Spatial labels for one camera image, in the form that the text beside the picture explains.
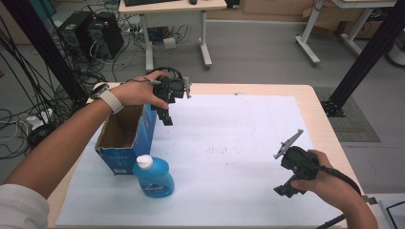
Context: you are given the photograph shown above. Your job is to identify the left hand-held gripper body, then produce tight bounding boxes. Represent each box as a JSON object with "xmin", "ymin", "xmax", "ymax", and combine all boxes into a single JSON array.
[{"xmin": 152, "ymin": 75, "xmax": 193, "ymax": 111}]

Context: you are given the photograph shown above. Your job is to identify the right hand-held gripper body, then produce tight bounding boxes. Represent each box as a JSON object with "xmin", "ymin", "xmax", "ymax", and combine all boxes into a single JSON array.
[{"xmin": 273, "ymin": 128, "xmax": 320, "ymax": 181}]

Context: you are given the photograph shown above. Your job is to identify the blue cardboard box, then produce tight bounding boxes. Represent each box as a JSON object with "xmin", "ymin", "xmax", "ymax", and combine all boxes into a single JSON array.
[{"xmin": 94, "ymin": 102, "xmax": 158, "ymax": 176}]

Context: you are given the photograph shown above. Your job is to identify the blue detergent bottle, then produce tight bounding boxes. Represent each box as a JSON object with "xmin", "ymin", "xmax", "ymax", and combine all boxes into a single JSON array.
[{"xmin": 132, "ymin": 154, "xmax": 176, "ymax": 199}]

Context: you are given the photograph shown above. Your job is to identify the person's left hand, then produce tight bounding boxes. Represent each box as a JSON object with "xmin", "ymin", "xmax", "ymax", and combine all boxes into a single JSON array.
[{"xmin": 109, "ymin": 70, "xmax": 170, "ymax": 111}]

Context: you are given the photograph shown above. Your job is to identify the person's right hand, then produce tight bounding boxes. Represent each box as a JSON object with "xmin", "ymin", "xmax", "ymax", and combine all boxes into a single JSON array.
[{"xmin": 289, "ymin": 149, "xmax": 361, "ymax": 212}]

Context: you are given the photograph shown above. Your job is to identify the white wrist watch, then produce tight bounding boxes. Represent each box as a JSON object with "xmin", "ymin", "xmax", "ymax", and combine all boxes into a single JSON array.
[{"xmin": 89, "ymin": 83, "xmax": 125, "ymax": 115}]

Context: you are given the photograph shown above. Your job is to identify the grey floor mat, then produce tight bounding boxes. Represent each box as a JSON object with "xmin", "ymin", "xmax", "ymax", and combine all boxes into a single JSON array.
[{"xmin": 312, "ymin": 86, "xmax": 382, "ymax": 143}]

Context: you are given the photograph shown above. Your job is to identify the white-legged wooden desk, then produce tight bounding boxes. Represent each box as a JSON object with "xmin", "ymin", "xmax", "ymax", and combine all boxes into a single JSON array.
[{"xmin": 117, "ymin": 0, "xmax": 227, "ymax": 73}]

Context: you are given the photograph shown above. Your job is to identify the white paper mat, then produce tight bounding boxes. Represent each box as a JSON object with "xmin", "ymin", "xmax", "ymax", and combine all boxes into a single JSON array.
[{"xmin": 55, "ymin": 94, "xmax": 348, "ymax": 227}]

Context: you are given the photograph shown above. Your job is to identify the black computer tower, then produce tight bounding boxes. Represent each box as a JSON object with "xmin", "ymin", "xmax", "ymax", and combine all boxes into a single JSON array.
[
  {"xmin": 56, "ymin": 10, "xmax": 96, "ymax": 58},
  {"xmin": 87, "ymin": 10, "xmax": 125, "ymax": 60}
]

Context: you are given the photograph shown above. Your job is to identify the black keyboard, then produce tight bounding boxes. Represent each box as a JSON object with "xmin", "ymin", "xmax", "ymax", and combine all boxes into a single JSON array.
[{"xmin": 123, "ymin": 0, "xmax": 181, "ymax": 8}]

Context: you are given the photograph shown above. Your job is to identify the black metal stand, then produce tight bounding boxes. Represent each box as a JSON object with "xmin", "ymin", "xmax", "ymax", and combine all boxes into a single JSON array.
[
  {"xmin": 2, "ymin": 0, "xmax": 88, "ymax": 108},
  {"xmin": 320, "ymin": 0, "xmax": 405, "ymax": 118}
]

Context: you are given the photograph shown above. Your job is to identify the white power strip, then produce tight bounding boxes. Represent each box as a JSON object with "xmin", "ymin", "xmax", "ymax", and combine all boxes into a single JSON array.
[{"xmin": 25, "ymin": 108, "xmax": 54, "ymax": 131}]

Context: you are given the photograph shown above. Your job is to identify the white sleeve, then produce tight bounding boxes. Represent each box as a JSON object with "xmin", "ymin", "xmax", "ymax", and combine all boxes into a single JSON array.
[{"xmin": 0, "ymin": 183, "xmax": 51, "ymax": 229}]

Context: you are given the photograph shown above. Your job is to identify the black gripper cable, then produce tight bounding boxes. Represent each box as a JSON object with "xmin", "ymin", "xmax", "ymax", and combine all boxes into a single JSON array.
[
  {"xmin": 124, "ymin": 66, "xmax": 183, "ymax": 85},
  {"xmin": 315, "ymin": 165, "xmax": 363, "ymax": 229}
]

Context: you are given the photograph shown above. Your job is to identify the bundle of black cables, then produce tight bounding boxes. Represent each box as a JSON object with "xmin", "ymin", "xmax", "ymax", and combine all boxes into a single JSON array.
[{"xmin": 0, "ymin": 18, "xmax": 109, "ymax": 160}]

